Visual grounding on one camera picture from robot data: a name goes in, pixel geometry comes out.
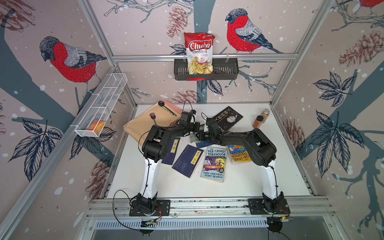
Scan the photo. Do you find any grey striped cloth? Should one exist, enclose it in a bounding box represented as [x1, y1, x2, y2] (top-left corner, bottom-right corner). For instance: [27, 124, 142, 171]
[189, 133, 200, 144]

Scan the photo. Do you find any blue book yellow label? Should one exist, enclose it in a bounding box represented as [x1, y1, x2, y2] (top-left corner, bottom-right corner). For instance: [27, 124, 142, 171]
[196, 141, 213, 149]

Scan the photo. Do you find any black book with face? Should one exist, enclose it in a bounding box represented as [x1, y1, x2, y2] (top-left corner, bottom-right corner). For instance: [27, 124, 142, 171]
[213, 106, 243, 131]

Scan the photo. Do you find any yellow orange treehouse book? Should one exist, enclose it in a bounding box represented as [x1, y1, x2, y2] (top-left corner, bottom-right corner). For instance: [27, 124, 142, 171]
[227, 145, 252, 165]

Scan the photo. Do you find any colourful treehouse book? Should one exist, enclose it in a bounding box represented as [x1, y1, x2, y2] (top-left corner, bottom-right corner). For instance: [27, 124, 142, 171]
[201, 147, 227, 183]

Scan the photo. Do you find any dark blue book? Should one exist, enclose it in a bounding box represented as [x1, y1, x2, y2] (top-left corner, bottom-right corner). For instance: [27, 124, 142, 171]
[172, 145, 204, 179]
[162, 137, 181, 166]

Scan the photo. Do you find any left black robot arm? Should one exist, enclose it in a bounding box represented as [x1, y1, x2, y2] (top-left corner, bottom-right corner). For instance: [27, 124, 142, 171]
[136, 110, 200, 215]

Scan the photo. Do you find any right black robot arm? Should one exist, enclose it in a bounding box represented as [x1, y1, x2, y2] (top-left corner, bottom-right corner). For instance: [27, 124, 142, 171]
[196, 118, 285, 213]

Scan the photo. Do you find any pink tray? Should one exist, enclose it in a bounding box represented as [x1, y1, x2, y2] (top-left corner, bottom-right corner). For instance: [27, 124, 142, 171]
[163, 99, 183, 115]

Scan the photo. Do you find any black spoon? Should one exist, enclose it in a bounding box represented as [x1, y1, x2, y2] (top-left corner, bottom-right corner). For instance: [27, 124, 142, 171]
[158, 101, 177, 117]

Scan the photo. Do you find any iridescent purple spoon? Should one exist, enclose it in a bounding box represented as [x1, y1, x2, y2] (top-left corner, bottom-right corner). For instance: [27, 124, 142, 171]
[150, 113, 158, 126]

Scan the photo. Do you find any brown spice jar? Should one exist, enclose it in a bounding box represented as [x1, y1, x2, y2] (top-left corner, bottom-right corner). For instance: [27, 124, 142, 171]
[253, 115, 264, 129]

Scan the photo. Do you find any tan paper sheet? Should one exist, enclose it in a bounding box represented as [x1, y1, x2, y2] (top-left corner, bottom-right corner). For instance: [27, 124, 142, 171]
[124, 104, 181, 146]

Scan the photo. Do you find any tan spice jar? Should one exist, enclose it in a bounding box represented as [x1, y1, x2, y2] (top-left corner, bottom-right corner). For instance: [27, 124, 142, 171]
[261, 109, 270, 122]

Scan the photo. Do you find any red cassava chips bag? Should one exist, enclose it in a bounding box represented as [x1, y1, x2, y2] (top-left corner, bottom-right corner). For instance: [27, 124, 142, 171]
[184, 33, 215, 75]

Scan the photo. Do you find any orange packet in shelf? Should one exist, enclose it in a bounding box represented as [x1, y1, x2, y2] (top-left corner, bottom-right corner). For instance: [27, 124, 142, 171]
[87, 121, 106, 134]

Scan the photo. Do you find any black wall basket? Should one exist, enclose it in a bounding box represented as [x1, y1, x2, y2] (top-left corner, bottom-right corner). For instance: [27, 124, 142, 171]
[174, 58, 239, 81]

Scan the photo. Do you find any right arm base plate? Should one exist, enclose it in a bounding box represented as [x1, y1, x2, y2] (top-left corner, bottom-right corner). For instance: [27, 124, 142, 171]
[248, 198, 291, 215]

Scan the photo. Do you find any white wire shelf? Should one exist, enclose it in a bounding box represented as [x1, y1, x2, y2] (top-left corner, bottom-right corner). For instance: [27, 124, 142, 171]
[75, 73, 128, 138]

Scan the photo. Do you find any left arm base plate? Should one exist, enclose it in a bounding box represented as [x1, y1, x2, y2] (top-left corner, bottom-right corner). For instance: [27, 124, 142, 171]
[129, 200, 171, 217]

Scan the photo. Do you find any black cable left base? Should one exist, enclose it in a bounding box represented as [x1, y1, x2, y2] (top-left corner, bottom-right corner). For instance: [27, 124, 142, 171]
[112, 188, 157, 233]

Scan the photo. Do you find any black cable base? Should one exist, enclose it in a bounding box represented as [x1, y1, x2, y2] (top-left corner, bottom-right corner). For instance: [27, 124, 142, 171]
[266, 209, 290, 240]
[112, 188, 157, 233]

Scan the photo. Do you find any black cable right base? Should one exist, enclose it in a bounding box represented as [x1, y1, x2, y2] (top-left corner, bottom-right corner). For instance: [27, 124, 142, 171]
[266, 209, 290, 240]

